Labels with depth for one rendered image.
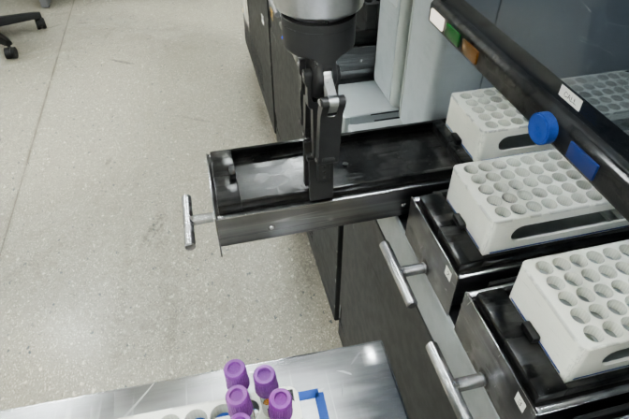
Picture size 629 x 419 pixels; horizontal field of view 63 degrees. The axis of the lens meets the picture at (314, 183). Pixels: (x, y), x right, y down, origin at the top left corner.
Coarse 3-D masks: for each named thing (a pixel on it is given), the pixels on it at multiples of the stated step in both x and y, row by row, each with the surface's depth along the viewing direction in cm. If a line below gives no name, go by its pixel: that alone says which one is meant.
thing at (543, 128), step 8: (536, 112) 46; (544, 112) 46; (536, 120) 46; (544, 120) 45; (552, 120) 45; (528, 128) 48; (536, 128) 47; (544, 128) 46; (552, 128) 45; (536, 136) 47; (544, 136) 46; (552, 136) 45; (544, 144) 46
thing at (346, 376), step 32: (320, 352) 47; (352, 352) 47; (384, 352) 47; (160, 384) 45; (192, 384) 45; (224, 384) 45; (288, 384) 45; (320, 384) 45; (352, 384) 45; (384, 384) 45; (0, 416) 43; (32, 416) 43; (64, 416) 43; (96, 416) 43; (224, 416) 43; (320, 416) 43; (352, 416) 43; (384, 416) 43
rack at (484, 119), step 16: (464, 96) 74; (480, 96) 74; (496, 96) 73; (448, 112) 75; (464, 112) 70; (480, 112) 71; (496, 112) 70; (512, 112) 70; (448, 128) 75; (464, 128) 71; (480, 128) 67; (496, 128) 67; (512, 128) 67; (464, 144) 71; (480, 144) 68; (496, 144) 68; (512, 144) 74; (528, 144) 74; (480, 160) 69
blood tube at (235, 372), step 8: (232, 360) 34; (240, 360) 34; (224, 368) 34; (232, 368) 34; (240, 368) 34; (232, 376) 33; (240, 376) 33; (248, 376) 35; (232, 384) 34; (248, 384) 34; (248, 392) 35
